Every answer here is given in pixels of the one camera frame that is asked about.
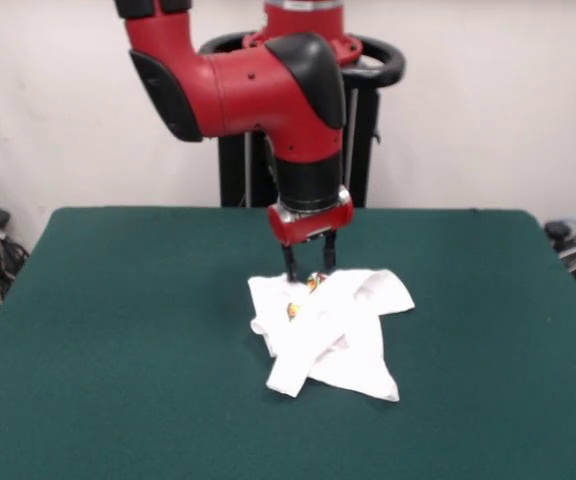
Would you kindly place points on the dark green table cloth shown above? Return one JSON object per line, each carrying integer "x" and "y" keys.
{"x": 118, "y": 350}

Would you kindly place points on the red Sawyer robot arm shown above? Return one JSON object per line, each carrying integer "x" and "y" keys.
{"x": 248, "y": 95}

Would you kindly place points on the white printed t-shirt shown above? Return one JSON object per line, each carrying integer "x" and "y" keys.
{"x": 348, "y": 345}

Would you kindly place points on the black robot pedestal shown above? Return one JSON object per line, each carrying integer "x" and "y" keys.
{"x": 365, "y": 150}

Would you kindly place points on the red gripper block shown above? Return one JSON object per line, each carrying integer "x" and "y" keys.
{"x": 313, "y": 225}

